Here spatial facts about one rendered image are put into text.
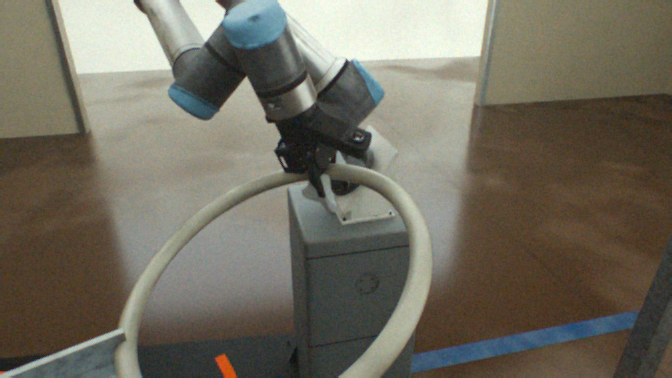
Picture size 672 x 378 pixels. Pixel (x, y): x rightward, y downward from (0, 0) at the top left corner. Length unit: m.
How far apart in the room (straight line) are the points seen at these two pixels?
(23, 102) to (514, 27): 5.74
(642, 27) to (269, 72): 7.02
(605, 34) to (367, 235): 6.07
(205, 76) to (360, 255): 0.79
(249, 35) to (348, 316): 1.08
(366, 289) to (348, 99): 0.62
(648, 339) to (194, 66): 1.70
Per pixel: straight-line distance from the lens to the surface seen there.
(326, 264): 1.35
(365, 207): 1.37
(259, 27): 0.64
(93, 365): 0.73
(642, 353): 1.96
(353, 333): 1.57
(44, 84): 5.51
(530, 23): 6.31
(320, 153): 0.74
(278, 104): 0.68
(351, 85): 1.26
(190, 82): 0.79
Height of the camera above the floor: 1.56
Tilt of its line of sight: 26 degrees down
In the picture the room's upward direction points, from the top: straight up
